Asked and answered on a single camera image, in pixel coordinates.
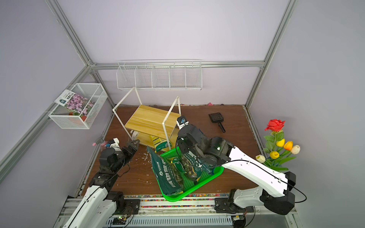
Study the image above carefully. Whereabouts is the green plastic mesh tray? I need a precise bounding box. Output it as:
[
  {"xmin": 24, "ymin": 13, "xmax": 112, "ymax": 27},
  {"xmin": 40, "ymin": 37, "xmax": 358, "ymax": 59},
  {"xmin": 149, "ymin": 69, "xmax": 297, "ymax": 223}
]
[{"xmin": 155, "ymin": 147, "xmax": 224, "ymax": 202}]

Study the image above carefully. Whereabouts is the dark green soil bag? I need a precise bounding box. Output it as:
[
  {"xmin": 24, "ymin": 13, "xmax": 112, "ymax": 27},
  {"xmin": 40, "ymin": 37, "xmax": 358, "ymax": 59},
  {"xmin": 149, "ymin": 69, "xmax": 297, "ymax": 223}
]
[
  {"xmin": 181, "ymin": 152, "xmax": 214, "ymax": 184},
  {"xmin": 147, "ymin": 146, "xmax": 183, "ymax": 196}
]

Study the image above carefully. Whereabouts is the white frame wooden shelf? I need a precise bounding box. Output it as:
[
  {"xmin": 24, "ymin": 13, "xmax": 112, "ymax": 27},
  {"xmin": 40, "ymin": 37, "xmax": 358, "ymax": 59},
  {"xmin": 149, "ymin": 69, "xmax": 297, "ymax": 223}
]
[{"xmin": 112, "ymin": 87, "xmax": 182, "ymax": 150}]

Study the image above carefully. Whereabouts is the artificial flower bouquet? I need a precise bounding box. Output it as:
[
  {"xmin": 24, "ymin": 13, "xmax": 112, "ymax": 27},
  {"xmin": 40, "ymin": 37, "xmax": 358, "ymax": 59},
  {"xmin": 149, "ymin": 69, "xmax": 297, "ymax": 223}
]
[{"xmin": 256, "ymin": 119, "xmax": 301, "ymax": 173}]

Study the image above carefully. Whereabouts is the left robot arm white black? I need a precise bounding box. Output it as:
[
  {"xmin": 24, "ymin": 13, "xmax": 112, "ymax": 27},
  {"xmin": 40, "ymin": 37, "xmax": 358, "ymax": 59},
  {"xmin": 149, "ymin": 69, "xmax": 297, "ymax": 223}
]
[{"xmin": 63, "ymin": 138, "xmax": 140, "ymax": 228}]

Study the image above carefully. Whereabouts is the pink flower seed packet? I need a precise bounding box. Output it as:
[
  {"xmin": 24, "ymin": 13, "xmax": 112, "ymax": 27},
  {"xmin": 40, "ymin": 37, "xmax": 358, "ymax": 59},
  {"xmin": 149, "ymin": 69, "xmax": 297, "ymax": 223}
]
[{"xmin": 54, "ymin": 89, "xmax": 95, "ymax": 120}]

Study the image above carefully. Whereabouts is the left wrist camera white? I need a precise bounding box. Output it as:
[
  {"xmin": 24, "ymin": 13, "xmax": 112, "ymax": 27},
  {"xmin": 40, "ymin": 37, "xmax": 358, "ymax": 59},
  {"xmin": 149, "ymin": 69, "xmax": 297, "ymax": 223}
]
[{"xmin": 106, "ymin": 138, "xmax": 121, "ymax": 150}]

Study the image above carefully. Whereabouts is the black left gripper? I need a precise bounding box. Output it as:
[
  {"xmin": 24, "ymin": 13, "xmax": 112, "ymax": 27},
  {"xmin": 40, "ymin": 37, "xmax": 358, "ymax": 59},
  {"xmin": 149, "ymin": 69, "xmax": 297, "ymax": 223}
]
[{"xmin": 111, "ymin": 139, "xmax": 140, "ymax": 172}]

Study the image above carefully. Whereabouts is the yellow flowered fertilizer bag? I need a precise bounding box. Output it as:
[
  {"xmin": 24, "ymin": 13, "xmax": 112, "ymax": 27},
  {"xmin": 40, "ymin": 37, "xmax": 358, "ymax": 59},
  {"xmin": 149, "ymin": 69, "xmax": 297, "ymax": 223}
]
[{"xmin": 150, "ymin": 135, "xmax": 170, "ymax": 152}]

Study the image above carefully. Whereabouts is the metal base rail frame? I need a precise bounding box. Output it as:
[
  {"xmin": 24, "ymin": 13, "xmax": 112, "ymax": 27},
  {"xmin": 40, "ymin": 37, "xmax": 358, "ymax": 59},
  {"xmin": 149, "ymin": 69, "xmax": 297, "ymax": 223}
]
[{"xmin": 55, "ymin": 187, "xmax": 295, "ymax": 228}]

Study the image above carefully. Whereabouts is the pink spray bottle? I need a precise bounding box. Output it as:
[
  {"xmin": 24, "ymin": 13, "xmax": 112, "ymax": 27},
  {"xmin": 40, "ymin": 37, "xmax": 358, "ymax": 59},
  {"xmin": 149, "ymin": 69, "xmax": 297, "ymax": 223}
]
[{"xmin": 92, "ymin": 137, "xmax": 107, "ymax": 146}]

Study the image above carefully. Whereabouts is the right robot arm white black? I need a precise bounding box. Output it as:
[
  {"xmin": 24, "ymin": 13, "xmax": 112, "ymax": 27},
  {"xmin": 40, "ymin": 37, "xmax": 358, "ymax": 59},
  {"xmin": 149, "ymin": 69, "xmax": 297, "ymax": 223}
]
[{"xmin": 176, "ymin": 123, "xmax": 298, "ymax": 215}]

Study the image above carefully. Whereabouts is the white work glove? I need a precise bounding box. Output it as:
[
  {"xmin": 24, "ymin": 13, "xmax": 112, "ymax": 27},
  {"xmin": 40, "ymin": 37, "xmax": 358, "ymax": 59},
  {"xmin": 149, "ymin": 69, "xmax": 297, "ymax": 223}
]
[{"xmin": 130, "ymin": 130, "xmax": 139, "ymax": 140}]

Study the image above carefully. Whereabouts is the white wire wall basket long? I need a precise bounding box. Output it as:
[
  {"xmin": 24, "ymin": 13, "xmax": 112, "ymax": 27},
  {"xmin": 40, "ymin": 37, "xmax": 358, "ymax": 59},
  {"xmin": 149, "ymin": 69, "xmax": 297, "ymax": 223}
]
[{"xmin": 116, "ymin": 59, "xmax": 203, "ymax": 90}]

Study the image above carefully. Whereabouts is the black slotted plastic scoop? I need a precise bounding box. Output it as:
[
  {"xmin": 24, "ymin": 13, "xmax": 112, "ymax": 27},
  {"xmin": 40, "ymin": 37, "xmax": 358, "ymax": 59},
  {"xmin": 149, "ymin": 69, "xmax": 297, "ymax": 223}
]
[{"xmin": 208, "ymin": 112, "xmax": 226, "ymax": 133}]

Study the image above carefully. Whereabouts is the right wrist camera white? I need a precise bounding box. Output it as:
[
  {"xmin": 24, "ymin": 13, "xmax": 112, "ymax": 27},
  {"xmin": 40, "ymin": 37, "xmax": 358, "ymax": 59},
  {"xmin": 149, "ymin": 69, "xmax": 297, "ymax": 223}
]
[{"xmin": 176, "ymin": 116, "xmax": 189, "ymax": 129}]

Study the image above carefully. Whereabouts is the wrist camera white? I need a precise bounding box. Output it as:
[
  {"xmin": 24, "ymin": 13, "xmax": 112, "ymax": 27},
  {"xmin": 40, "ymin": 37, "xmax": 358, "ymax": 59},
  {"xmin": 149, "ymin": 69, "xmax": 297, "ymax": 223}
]
[
  {"xmin": 106, "ymin": 138, "xmax": 121, "ymax": 150},
  {"xmin": 176, "ymin": 116, "xmax": 189, "ymax": 129}
]

